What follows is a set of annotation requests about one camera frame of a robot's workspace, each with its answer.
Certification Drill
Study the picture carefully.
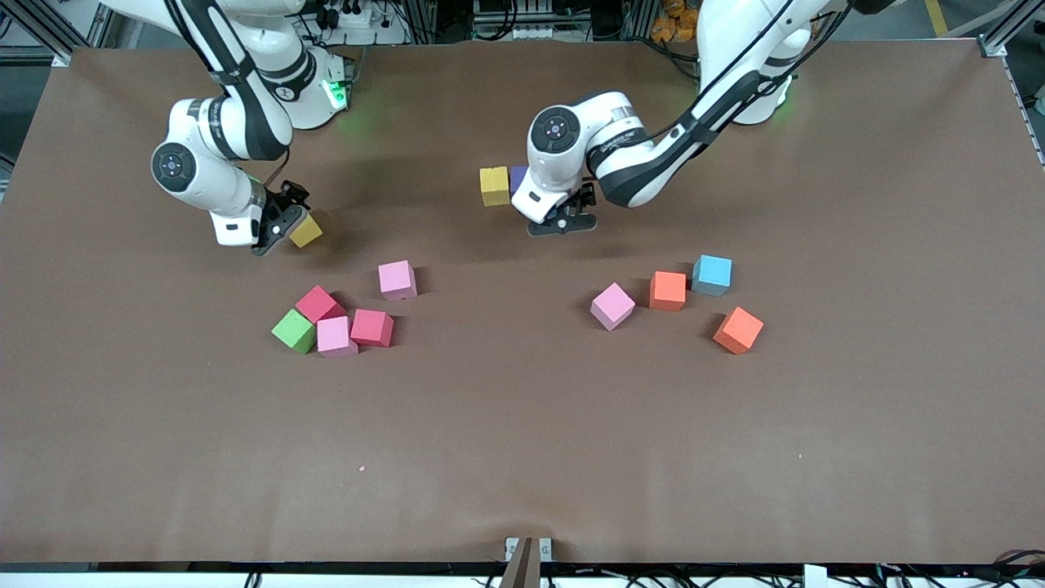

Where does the yellow foam block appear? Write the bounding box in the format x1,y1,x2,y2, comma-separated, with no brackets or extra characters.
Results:
479,166,511,207
287,212,324,248

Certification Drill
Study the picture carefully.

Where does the pink foam block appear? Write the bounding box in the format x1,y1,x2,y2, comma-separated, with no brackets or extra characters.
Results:
378,260,419,302
316,315,360,359
590,283,637,332

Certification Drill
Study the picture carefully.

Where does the red foam block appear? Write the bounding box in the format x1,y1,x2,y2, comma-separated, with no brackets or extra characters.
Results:
294,284,347,325
349,308,396,349

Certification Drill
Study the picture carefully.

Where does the green foam block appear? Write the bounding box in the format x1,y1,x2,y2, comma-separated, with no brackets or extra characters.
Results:
271,308,318,355

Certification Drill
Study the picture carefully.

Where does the orange foam block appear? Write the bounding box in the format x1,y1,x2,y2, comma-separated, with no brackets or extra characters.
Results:
712,306,766,355
649,270,687,312

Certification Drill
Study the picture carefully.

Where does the blue foam block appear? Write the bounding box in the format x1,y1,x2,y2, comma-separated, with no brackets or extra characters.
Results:
691,254,734,296

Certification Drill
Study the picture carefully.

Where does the white power strip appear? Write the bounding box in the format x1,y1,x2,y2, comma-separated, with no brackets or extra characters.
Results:
314,0,409,46

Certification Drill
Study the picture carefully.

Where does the bag of orange items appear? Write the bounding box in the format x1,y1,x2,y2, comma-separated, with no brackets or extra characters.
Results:
651,0,703,43

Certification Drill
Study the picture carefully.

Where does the aluminium frame profile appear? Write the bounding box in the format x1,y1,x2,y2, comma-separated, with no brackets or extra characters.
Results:
976,0,1045,58
0,0,123,68

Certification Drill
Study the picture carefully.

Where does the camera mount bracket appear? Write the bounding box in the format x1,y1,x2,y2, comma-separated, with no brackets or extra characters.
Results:
505,537,554,588

